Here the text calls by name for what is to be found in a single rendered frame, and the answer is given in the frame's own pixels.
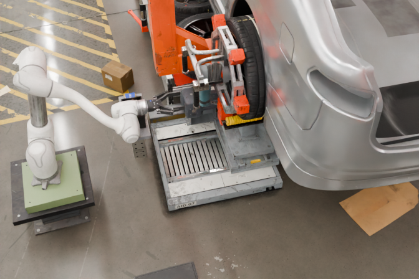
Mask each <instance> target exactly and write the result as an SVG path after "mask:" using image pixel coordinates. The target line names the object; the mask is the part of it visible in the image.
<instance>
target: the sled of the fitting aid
mask: <svg viewBox="0 0 419 279"><path fill-rule="evenodd" d="M214 126H215V128H216V132H217V134H218V137H219V140H220V143H221V146H222V148H223V151H224V155H225V157H226V160H227V162H228V166H229V169H230V171H231V174H234V173H240V172H244V171H250V170H253V169H259V168H265V167H269V166H275V165H278V164H279V157H278V155H277V153H276V150H275V148H274V152H273V153H268V154H262V155H258V156H252V157H248V158H242V159H236V160H234V159H233V155H232V154H231V150H230V148H229V145H228V142H227V140H226V137H225V134H224V131H223V128H222V126H221V124H220V122H219V119H218V118H215V119H214ZM270 140H271V139H270ZM272 145H273V144H272ZM273 147H274V146H273Z"/></svg>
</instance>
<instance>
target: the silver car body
mask: <svg viewBox="0 0 419 279"><path fill-rule="evenodd" d="M246 1H247V2H248V4H249V6H250V8H251V10H252V12H253V15H254V18H255V21H256V24H257V27H258V31H259V36H260V40H261V45H262V52H263V57H264V68H265V75H266V109H265V116H264V121H263V123H264V126H265V128H266V130H267V133H268V135H269V137H270V139H271V141H272V143H273V146H274V148H275V150H276V153H277V155H278V157H279V159H280V161H281V164H282V166H283V168H284V170H285V172H286V174H287V175H288V177H289V178H290V179H291V180H292V181H294V182H295V183H297V184H298V185H300V186H304V187H307V188H311V189H317V190H325V191H346V190H356V189H367V188H373V187H381V186H389V185H393V184H400V183H403V182H410V181H416V180H419V0H246ZM232 2H233V0H209V3H210V4H211V7H212V9H213V12H214V14H215V15H217V14H224V16H225V19H226V20H227V19H228V18H229V12H230V8H231V5H232Z"/></svg>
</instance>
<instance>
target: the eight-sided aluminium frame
mask: <svg viewBox="0 0 419 279"><path fill-rule="evenodd" d="M225 35H226V37H227V38H228V39H229V42H230V45H229V44H228V41H227V40H226V38H225ZM219 39H221V41H222V43H223V45H224V48H225V50H226V55H227V57H228V54H229V53H230V51H231V50H233V49H237V48H238V47H237V45H236V43H235V41H234V39H233V37H232V35H231V33H230V31H229V28H228V27H227V26H221V27H217V28H216V29H215V30H214V31H213V32H212V33H211V50H214V49H216V40H218V47H219ZM219 61H221V59H218V60H212V61H211V62H219ZM228 64H229V71H230V75H231V85H232V94H231V99H230V97H229V94H228V91H227V89H226V84H225V83H222V84H221V85H220V84H216V91H217V94H218V96H219V99H220V101H221V104H222V106H223V109H224V112H225V114H234V113H236V110H235V109H234V106H233V99H234V97H236V92H237V90H238V96H241V95H243V89H244V80H243V76H242V73H241V66H240V64H237V65H236V70H237V75H238V79H237V80H236V77H235V73H234V67H233V65H230V62H229V57H228ZM222 93H224V95H225V97H226V101H227V102H228V105H229V106H227V105H226V102H225V100H224V98H223V94H222Z"/></svg>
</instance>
